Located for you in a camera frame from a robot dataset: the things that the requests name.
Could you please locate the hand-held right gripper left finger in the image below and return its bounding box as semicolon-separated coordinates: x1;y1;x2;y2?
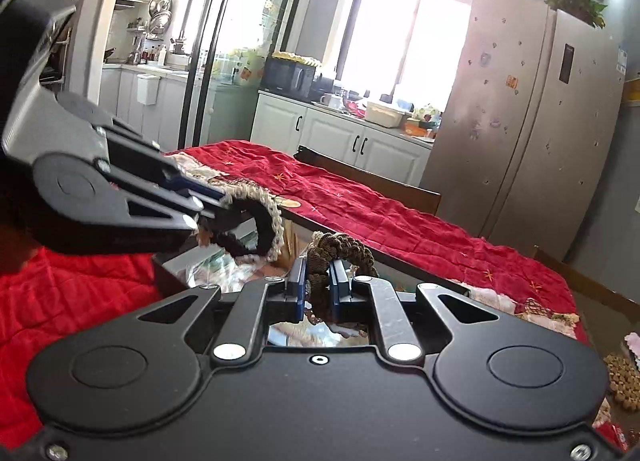
135;257;307;363

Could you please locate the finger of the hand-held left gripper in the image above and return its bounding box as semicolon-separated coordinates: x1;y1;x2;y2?
106;174;207;254
91;118;227;208

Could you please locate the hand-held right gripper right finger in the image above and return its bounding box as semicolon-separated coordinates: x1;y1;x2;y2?
327;258;515;362

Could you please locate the olive brown scrunchie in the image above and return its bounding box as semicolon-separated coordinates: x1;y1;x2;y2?
299;231;381;328

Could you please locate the black cardboard box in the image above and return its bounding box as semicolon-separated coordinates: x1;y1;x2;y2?
152;211;472;349

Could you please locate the black scrunchie with white trim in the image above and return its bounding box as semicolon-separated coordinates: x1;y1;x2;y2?
197;186;287;263

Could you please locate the red printed blanket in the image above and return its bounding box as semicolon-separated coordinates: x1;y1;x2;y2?
0;140;626;447

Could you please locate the white hanging bin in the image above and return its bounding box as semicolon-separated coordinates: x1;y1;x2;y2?
136;72;160;106

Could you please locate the white kitchen cabinet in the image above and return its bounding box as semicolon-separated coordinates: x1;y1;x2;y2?
250;90;434;186

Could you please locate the black microwave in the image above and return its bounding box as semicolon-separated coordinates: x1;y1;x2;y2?
261;56;319;100

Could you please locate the black framed glass door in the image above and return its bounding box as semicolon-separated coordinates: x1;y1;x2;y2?
177;0;317;150

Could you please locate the beige storage container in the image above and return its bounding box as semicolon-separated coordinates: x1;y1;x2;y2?
364;101;407;128

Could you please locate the silver refrigerator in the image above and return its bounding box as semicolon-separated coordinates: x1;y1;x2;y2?
420;0;627;263

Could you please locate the wooden bead mat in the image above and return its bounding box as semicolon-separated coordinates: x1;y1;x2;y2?
602;352;640;413

